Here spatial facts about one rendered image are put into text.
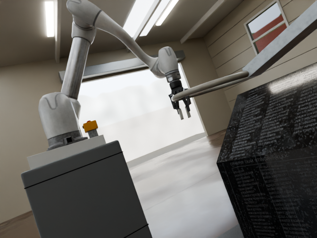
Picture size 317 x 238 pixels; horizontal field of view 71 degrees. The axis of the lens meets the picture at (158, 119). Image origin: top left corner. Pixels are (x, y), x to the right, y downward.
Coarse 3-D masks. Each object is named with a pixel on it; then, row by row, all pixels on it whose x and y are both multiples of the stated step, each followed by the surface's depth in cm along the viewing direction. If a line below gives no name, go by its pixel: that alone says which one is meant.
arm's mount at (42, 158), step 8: (96, 136) 104; (72, 144) 99; (80, 144) 100; (88, 144) 102; (96, 144) 103; (48, 152) 95; (56, 152) 96; (64, 152) 97; (72, 152) 98; (80, 152) 100; (32, 160) 92; (40, 160) 93; (48, 160) 94; (56, 160) 95; (32, 168) 91
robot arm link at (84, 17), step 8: (72, 0) 120; (80, 0) 120; (72, 8) 121; (80, 8) 120; (88, 8) 120; (96, 8) 122; (80, 16) 122; (88, 16) 121; (80, 24) 128; (88, 24) 127
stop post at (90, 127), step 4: (84, 124) 203; (88, 124) 204; (92, 124) 206; (96, 124) 207; (84, 128) 203; (88, 128) 204; (92, 128) 205; (96, 128) 208; (88, 132) 205; (92, 132) 206; (96, 132) 207; (92, 136) 206
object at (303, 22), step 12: (312, 12) 77; (300, 24) 80; (312, 24) 80; (288, 36) 84; (300, 36) 86; (264, 48) 92; (276, 48) 88; (288, 48) 92; (252, 60) 96; (264, 60) 93; (276, 60) 99; (252, 72) 98
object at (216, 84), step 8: (240, 72) 98; (248, 72) 99; (216, 80) 98; (224, 80) 97; (232, 80) 98; (240, 80) 132; (192, 88) 102; (200, 88) 100; (208, 88) 100; (216, 88) 142; (176, 96) 111; (184, 96) 107; (192, 96) 141
